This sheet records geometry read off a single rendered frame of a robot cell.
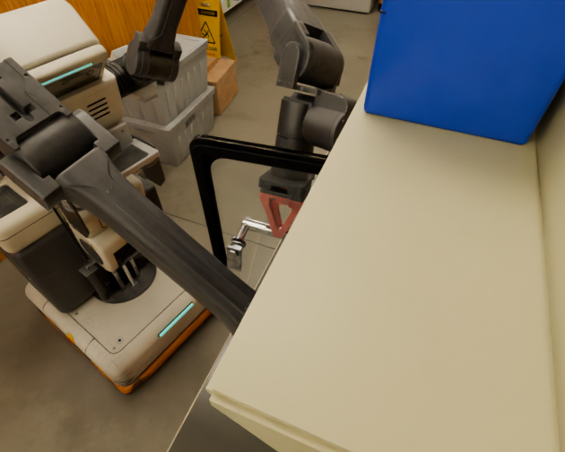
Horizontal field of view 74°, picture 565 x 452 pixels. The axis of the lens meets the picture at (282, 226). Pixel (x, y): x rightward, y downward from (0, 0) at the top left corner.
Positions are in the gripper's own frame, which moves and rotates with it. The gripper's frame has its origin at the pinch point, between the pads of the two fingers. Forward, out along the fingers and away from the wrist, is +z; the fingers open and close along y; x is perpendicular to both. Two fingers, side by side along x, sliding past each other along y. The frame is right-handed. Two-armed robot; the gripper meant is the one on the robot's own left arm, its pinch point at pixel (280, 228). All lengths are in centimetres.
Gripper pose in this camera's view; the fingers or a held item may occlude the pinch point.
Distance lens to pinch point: 59.4
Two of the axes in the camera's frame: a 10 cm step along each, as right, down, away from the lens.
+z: -1.5, 9.1, 3.9
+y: 2.5, -3.5, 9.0
